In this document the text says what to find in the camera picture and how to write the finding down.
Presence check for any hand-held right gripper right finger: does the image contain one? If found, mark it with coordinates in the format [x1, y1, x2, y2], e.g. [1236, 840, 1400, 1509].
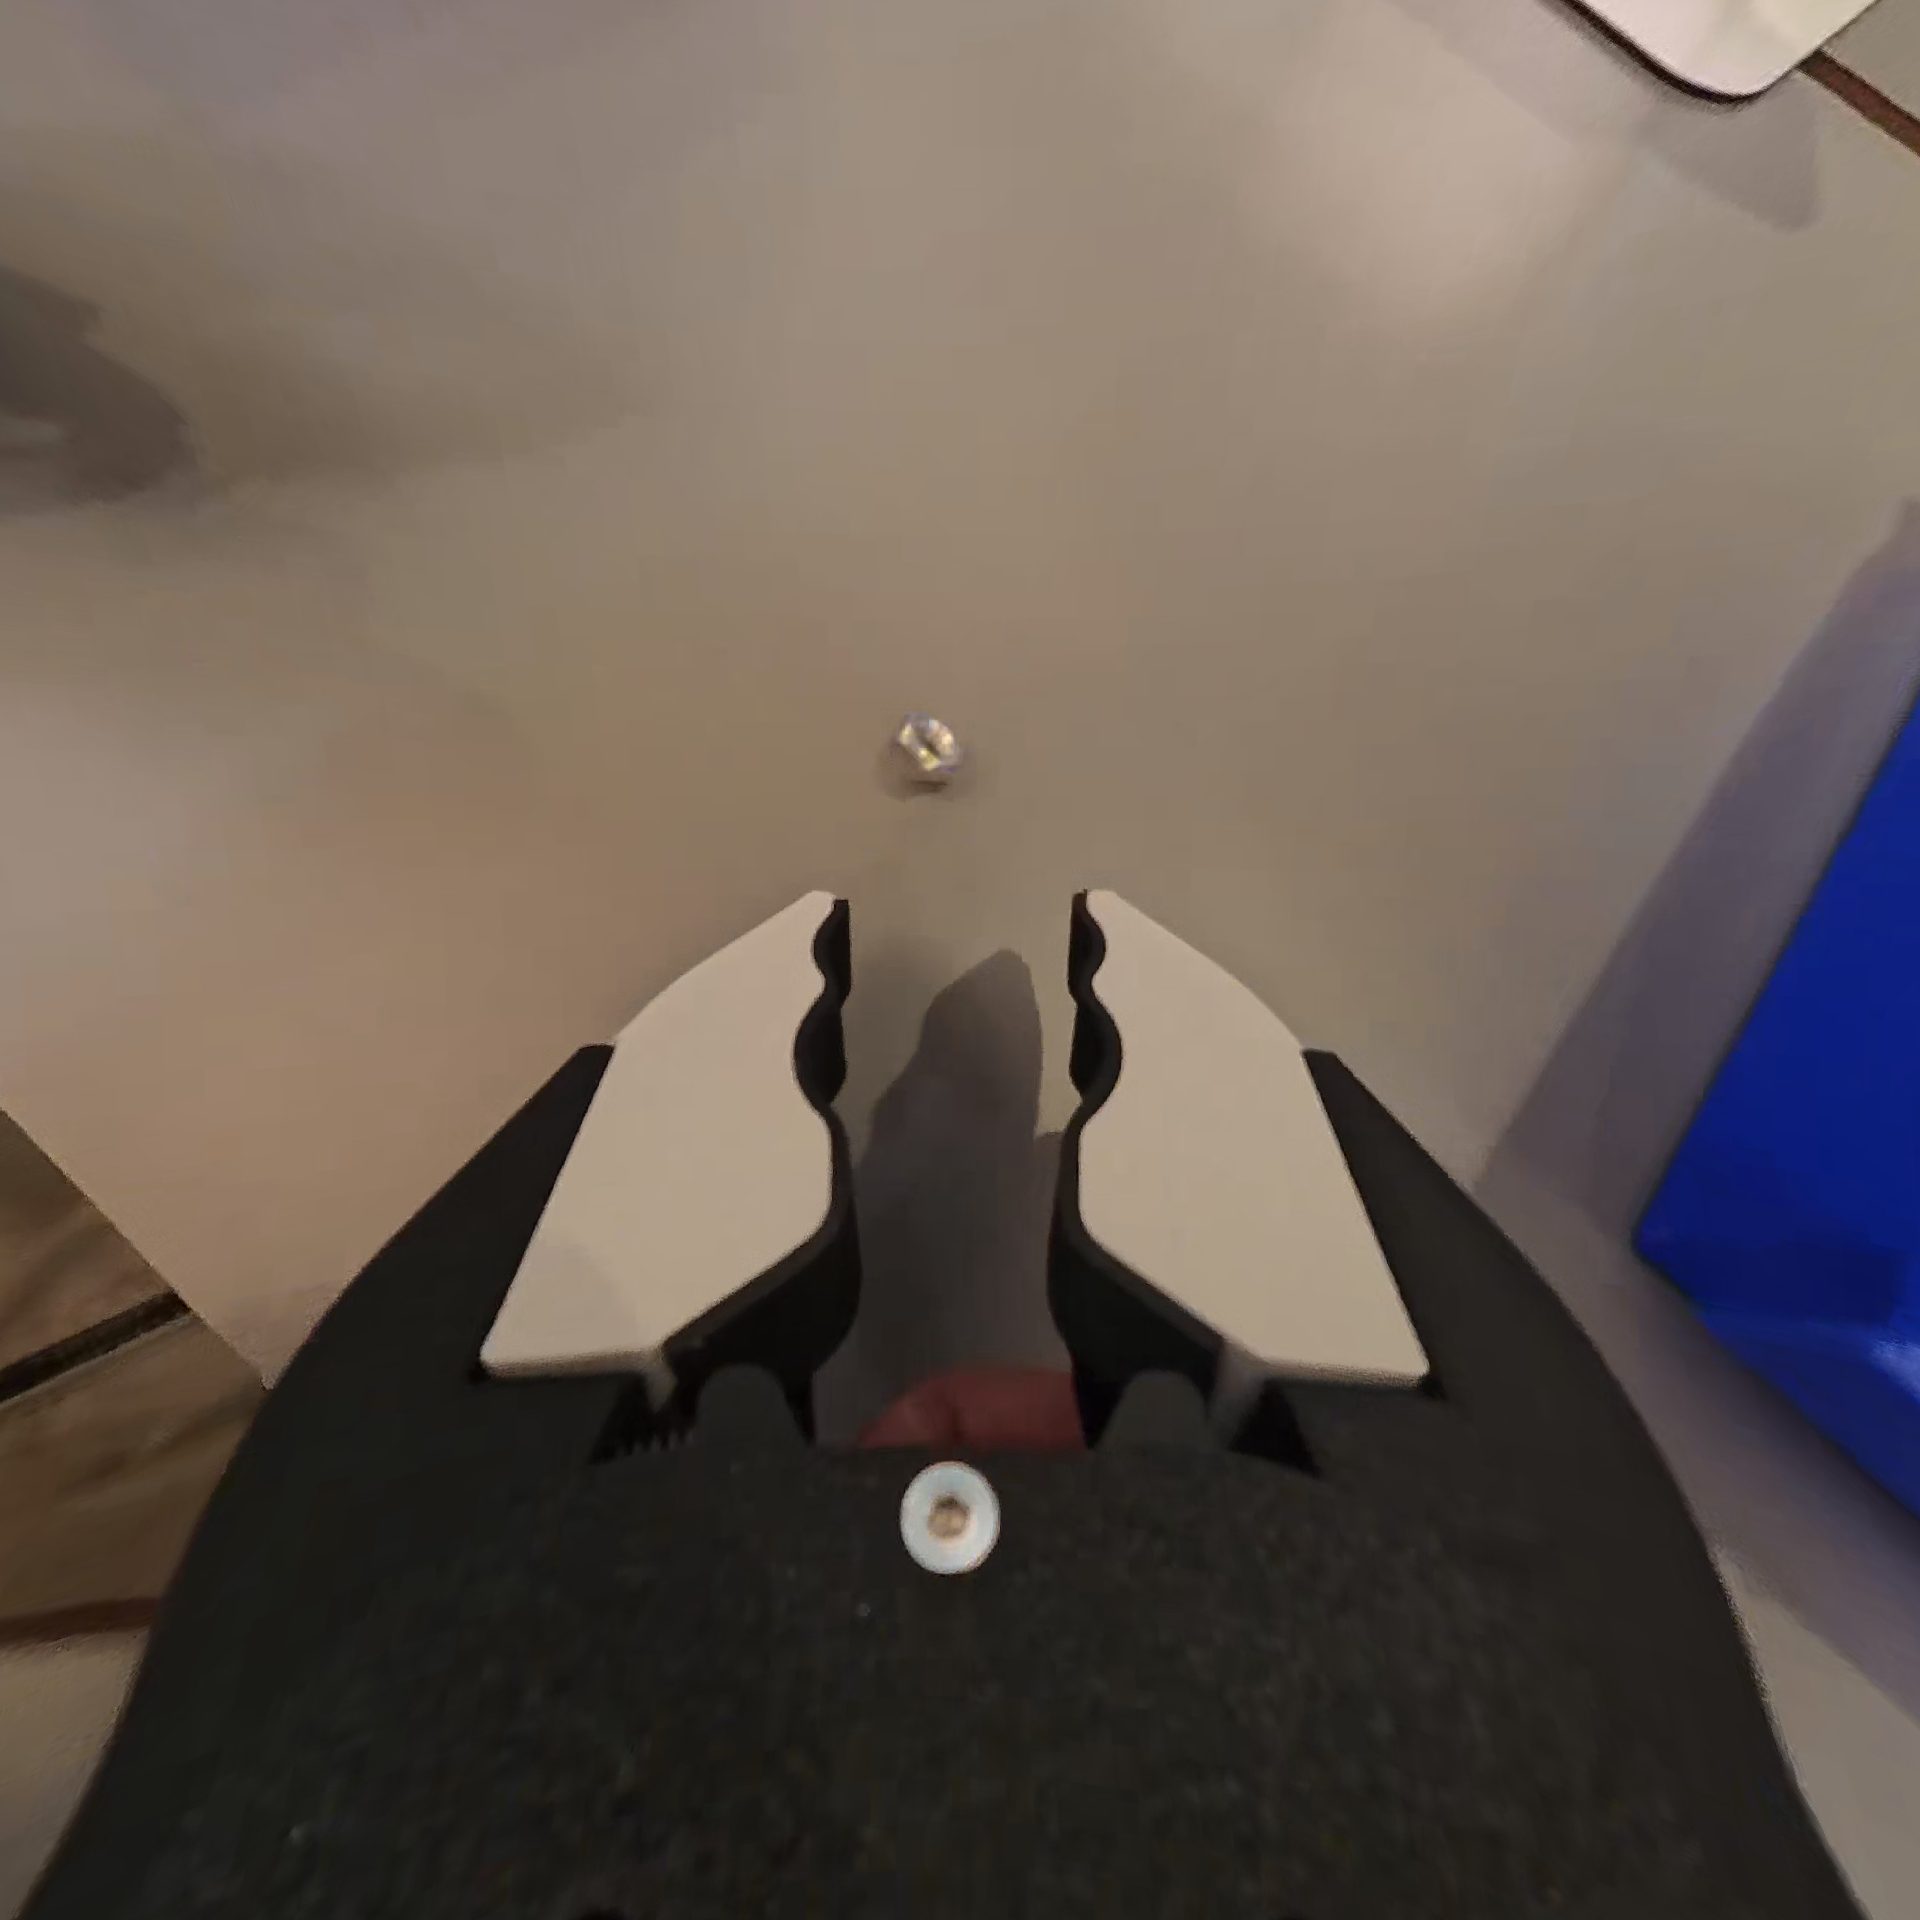
[1049, 887, 1433, 1444]

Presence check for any blue storage bin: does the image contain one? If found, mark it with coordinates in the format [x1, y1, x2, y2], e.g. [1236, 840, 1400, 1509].
[1634, 697, 1920, 1517]

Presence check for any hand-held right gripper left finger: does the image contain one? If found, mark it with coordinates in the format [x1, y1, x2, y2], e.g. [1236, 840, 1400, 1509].
[475, 893, 859, 1437]

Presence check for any person's right hand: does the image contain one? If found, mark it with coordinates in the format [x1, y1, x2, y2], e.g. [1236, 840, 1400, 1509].
[865, 1365, 1078, 1453]

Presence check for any white document stand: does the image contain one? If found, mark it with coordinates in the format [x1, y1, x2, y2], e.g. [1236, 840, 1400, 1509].
[1560, 0, 1876, 102]

